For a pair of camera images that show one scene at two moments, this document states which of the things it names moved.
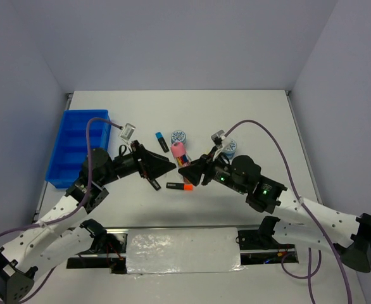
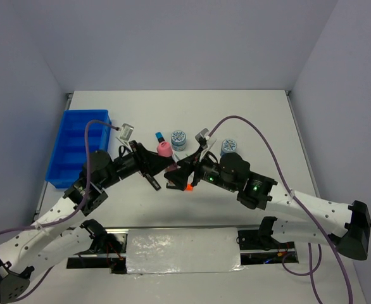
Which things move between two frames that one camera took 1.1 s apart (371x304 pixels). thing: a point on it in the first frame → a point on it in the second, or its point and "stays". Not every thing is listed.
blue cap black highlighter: [162, 141] stays
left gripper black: [151, 165] stays
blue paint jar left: [178, 136] stays
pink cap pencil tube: [178, 151] → [164, 149]
